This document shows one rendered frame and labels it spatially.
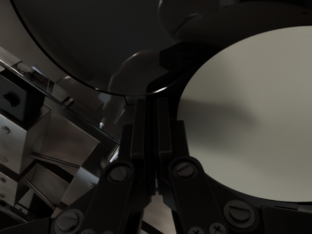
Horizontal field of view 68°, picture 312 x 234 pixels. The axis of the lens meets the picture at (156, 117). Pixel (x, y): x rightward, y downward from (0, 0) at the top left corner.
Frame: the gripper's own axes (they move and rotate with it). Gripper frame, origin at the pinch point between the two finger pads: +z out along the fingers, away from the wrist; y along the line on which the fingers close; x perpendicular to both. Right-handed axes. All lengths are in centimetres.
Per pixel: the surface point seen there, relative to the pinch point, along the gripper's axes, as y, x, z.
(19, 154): -12.0, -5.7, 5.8
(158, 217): -0.8, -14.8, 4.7
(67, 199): -9.2, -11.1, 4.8
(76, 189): -7.5, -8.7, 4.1
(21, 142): -10.8, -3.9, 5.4
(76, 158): -8.2, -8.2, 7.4
